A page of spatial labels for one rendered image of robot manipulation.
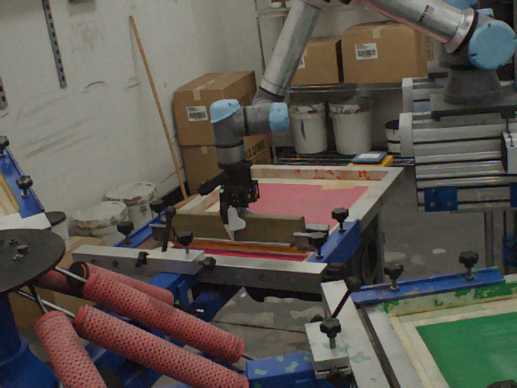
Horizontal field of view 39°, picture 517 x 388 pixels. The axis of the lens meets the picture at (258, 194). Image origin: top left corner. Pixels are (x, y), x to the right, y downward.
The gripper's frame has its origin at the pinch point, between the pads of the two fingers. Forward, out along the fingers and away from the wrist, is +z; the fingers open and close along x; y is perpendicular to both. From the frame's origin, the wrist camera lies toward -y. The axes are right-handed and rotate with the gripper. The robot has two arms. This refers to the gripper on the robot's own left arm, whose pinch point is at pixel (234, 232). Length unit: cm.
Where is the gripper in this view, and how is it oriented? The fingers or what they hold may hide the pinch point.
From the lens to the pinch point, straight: 197.5
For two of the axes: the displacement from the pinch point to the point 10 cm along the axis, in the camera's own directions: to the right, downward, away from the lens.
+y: 9.0, 0.4, -4.4
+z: 1.2, 9.4, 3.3
